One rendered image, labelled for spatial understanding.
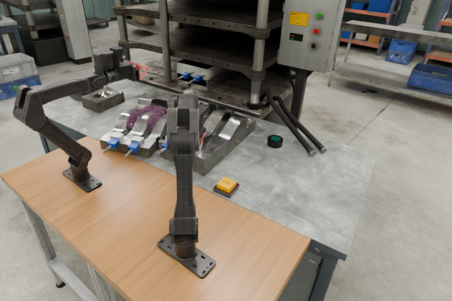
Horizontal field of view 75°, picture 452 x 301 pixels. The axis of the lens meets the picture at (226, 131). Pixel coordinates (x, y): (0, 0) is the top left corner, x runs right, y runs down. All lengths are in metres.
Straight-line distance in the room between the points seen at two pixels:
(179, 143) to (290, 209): 0.56
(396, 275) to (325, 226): 1.12
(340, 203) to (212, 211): 0.51
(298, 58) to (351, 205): 0.93
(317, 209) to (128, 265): 0.70
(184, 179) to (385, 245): 1.76
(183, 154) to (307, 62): 1.17
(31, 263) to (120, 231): 1.19
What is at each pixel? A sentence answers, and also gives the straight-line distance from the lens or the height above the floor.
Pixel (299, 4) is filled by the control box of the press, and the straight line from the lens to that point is 1.80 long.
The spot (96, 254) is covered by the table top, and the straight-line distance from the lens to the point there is 1.10.
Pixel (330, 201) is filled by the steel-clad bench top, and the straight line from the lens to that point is 1.29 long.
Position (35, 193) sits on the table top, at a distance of 1.41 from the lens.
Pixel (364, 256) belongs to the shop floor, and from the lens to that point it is 2.25.
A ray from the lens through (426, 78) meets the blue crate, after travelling 4.59.
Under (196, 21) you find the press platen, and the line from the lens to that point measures 2.07.
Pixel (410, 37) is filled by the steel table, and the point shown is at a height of 0.88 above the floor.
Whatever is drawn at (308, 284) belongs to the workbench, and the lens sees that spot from 1.42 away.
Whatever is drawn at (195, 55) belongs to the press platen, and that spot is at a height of 1.03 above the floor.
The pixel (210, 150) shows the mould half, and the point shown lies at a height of 0.89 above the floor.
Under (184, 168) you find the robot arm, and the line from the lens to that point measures 0.86.
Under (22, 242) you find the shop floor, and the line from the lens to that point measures 2.42.
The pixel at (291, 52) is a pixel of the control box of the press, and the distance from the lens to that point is 1.85.
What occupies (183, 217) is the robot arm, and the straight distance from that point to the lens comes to 0.92.
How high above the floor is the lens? 1.63
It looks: 31 degrees down
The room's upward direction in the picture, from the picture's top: 2 degrees clockwise
